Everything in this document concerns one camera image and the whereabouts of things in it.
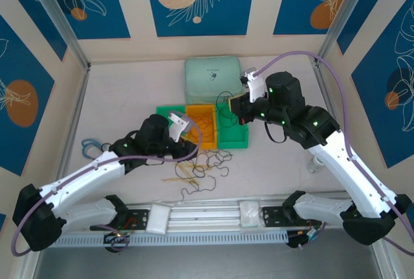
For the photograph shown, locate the small clear plastic bottle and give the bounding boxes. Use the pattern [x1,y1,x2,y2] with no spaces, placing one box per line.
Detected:
[307,157,326,174]

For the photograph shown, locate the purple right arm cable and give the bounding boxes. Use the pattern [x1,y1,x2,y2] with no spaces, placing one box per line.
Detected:
[254,50,414,257]

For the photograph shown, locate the controller board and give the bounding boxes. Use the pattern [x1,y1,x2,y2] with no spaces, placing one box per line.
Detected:
[102,229,132,254]
[287,227,326,251]

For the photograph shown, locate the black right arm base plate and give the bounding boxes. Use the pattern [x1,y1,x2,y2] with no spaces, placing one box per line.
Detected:
[261,206,313,229]

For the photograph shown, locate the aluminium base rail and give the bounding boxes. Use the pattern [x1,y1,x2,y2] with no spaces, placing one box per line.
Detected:
[27,198,386,235]

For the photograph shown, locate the white metal bracket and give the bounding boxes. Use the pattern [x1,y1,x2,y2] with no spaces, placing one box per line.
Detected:
[239,67,267,102]

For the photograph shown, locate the clear plastic bag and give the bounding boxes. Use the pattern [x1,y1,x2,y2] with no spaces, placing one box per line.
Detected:
[239,200,263,229]

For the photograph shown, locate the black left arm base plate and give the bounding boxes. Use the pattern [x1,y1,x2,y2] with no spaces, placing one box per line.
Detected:
[116,204,151,232]

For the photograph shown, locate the left controller board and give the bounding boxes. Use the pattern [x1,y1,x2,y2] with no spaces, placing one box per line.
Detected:
[102,229,132,254]

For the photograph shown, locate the blue looped cord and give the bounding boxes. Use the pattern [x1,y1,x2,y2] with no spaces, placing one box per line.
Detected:
[80,137,103,159]

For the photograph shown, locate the orange plastic bin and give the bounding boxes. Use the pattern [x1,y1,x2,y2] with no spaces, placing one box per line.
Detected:
[184,104,220,150]

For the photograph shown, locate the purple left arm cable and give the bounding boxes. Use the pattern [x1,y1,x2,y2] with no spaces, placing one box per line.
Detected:
[11,113,204,257]

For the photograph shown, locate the aluminium corner post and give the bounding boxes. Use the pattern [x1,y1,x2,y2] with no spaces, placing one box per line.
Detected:
[314,0,382,66]
[24,0,92,72]

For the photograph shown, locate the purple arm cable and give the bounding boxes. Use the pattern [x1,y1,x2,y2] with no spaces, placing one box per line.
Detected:
[254,50,414,257]
[11,113,204,257]

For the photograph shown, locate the right controller board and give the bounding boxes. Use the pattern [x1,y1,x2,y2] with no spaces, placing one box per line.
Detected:
[287,227,326,251]

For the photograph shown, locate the green plastic bin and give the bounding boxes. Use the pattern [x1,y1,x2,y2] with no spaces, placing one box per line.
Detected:
[155,105,189,123]
[214,102,251,150]

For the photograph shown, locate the aluminium side rail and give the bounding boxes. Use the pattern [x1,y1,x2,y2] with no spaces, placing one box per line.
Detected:
[309,57,365,202]
[47,65,92,195]

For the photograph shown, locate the mint green zip pouch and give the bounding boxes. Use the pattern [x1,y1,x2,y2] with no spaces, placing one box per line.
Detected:
[184,54,245,106]

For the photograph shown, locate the white foam pad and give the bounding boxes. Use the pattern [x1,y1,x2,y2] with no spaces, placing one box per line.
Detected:
[146,203,173,236]

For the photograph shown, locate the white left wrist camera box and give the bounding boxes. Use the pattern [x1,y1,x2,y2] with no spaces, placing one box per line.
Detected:
[168,111,192,142]

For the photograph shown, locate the grey slotted cable duct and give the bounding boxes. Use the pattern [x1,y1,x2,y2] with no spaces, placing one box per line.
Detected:
[48,230,289,248]

